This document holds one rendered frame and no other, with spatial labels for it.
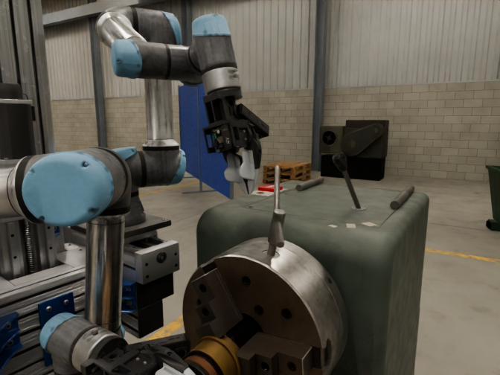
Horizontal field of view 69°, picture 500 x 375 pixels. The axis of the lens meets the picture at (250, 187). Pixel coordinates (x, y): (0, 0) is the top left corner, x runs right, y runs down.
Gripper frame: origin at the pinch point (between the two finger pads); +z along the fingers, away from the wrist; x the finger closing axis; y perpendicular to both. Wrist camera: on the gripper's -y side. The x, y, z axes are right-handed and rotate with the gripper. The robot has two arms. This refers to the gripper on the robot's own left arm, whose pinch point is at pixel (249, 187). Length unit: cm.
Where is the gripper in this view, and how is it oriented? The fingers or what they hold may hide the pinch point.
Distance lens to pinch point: 77.4
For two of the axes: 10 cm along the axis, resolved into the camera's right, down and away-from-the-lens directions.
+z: 2.1, 9.8, 0.5
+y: -5.3, 1.5, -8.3
